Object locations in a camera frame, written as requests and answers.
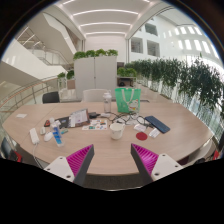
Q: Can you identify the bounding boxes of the tangled black cables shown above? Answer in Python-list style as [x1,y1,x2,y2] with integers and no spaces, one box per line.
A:
[108,111,151,128]

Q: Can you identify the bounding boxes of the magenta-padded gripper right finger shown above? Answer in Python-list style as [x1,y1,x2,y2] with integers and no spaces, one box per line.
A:
[130,143,184,185]

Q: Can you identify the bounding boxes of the flat round red coaster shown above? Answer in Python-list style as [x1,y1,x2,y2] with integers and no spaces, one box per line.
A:
[135,131,149,141]

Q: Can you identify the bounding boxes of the white computer mouse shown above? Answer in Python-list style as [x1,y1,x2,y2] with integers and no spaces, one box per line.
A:
[43,131,54,142]

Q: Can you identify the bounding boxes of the dark blue phone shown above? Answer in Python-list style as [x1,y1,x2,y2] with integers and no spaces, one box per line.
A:
[144,115,171,134]

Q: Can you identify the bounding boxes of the colourful sticker sheet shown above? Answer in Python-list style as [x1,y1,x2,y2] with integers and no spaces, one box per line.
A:
[81,119,109,132]

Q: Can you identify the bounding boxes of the clear shaker bottle white lid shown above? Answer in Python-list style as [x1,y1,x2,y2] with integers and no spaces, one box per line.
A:
[102,90,113,114]

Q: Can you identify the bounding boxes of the clear blue-labelled water bottle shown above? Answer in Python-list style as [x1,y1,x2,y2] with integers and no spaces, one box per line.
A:
[52,124,65,148]

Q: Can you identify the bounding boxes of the white cup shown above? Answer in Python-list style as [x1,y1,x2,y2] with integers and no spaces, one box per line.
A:
[109,122,126,140]

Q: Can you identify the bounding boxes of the green tote bag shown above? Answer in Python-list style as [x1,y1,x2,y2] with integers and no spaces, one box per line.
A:
[114,87,142,114]

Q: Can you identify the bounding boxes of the black chair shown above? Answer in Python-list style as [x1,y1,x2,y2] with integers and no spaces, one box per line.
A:
[41,91,61,104]

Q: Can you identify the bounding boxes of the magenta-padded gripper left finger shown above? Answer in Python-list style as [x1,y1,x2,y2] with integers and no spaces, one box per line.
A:
[43,144,95,187]

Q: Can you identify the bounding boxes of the row of tall green plants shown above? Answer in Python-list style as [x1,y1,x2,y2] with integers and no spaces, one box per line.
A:
[124,54,224,116]

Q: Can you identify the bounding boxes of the white packet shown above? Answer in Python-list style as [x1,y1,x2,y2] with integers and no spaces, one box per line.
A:
[148,127,162,139]
[133,123,148,133]

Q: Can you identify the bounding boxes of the low planter with green plants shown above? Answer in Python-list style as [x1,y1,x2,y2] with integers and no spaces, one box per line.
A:
[116,66,138,88]

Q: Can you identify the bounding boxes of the potted green plant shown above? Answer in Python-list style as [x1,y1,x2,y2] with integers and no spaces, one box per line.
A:
[57,69,76,90]

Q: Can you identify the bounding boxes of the white power strip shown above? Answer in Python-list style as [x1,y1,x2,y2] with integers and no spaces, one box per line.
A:
[28,127,41,146]

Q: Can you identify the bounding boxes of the open printed booklet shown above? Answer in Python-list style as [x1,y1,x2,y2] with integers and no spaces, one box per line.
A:
[68,108,91,128]

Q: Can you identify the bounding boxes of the white cabinet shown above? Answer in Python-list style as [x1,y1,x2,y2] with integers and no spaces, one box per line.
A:
[73,55,118,100]

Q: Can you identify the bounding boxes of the black wallet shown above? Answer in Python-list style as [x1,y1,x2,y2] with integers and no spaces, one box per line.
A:
[88,112,101,120]

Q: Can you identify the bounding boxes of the ceiling light strips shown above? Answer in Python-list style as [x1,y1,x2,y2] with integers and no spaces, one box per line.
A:
[61,0,151,37]

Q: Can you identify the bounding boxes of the green plants atop cabinet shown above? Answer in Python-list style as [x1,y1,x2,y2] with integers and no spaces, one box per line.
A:
[72,48,119,62]

